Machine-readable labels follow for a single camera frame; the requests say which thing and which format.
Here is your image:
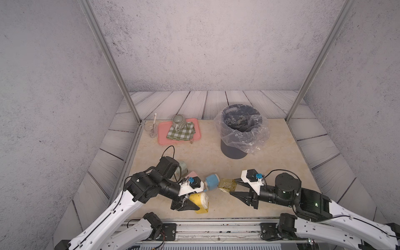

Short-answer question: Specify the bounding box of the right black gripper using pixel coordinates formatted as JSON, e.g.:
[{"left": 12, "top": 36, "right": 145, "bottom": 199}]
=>
[{"left": 229, "top": 175, "right": 294, "bottom": 209}]

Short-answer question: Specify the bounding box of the yellow sharpener shavings tray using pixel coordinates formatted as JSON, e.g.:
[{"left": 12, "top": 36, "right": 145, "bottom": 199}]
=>
[{"left": 218, "top": 178, "right": 237, "bottom": 193}]

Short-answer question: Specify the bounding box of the blue pencil sharpener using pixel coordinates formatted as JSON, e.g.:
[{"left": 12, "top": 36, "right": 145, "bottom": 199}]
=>
[{"left": 204, "top": 174, "right": 220, "bottom": 192}]

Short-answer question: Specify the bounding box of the pink pencil sharpener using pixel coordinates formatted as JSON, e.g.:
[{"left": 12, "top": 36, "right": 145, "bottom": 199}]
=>
[{"left": 185, "top": 171, "right": 198, "bottom": 179}]

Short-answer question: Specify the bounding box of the green white pencil sharpener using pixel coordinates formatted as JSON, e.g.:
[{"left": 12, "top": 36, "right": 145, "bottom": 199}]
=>
[{"left": 175, "top": 160, "right": 188, "bottom": 180}]

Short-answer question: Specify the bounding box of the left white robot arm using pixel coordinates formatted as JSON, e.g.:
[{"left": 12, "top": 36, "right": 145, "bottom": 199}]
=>
[{"left": 55, "top": 156, "right": 205, "bottom": 250}]

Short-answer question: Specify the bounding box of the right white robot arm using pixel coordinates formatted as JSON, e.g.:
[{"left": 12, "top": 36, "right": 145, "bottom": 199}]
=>
[{"left": 231, "top": 169, "right": 400, "bottom": 250}]

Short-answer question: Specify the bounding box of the pink plastic tray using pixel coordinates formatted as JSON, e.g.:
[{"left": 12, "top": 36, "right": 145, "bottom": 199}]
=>
[{"left": 157, "top": 118, "right": 202, "bottom": 145}]

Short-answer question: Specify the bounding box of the clear plastic bin liner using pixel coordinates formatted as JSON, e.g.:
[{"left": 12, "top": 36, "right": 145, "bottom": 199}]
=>
[{"left": 214, "top": 108, "right": 270, "bottom": 154}]

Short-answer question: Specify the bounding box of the dark grey trash bin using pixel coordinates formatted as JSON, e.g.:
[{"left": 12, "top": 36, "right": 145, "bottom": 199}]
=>
[{"left": 219, "top": 104, "right": 263, "bottom": 159}]

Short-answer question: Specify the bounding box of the green checkered cloth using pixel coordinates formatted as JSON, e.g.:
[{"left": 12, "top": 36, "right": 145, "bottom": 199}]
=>
[{"left": 166, "top": 122, "right": 195, "bottom": 141}]

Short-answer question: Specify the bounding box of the ribbed grey cup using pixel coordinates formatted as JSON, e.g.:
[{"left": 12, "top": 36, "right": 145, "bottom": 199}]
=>
[{"left": 172, "top": 114, "right": 187, "bottom": 131}]

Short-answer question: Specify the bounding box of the clear glass with stick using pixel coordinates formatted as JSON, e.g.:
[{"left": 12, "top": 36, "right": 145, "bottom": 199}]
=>
[{"left": 144, "top": 113, "right": 158, "bottom": 138}]

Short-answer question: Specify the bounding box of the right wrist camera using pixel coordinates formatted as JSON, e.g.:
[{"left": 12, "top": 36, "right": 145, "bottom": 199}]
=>
[{"left": 241, "top": 169, "right": 265, "bottom": 195}]

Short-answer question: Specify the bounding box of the aluminium mounting rail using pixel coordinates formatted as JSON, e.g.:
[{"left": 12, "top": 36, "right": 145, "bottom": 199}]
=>
[{"left": 115, "top": 218, "right": 348, "bottom": 250}]

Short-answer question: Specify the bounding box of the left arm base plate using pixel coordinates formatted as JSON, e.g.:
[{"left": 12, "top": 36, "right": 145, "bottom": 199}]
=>
[{"left": 144, "top": 223, "right": 177, "bottom": 242}]

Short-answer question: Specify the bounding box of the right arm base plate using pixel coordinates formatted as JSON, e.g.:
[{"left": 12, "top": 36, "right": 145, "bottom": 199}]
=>
[{"left": 260, "top": 222, "right": 284, "bottom": 241}]

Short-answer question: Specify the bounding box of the left metal frame post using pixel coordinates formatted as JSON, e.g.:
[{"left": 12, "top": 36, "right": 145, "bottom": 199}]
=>
[{"left": 78, "top": 0, "right": 141, "bottom": 123}]

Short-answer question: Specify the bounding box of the metal frame post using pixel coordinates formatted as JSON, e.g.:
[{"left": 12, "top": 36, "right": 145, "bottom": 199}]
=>
[
  {"left": 78, "top": 0, "right": 141, "bottom": 123},
  {"left": 285, "top": 0, "right": 356, "bottom": 123}
]

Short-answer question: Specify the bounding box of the right metal frame post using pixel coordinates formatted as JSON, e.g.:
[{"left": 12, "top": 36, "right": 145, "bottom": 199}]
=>
[{"left": 285, "top": 0, "right": 356, "bottom": 123}]

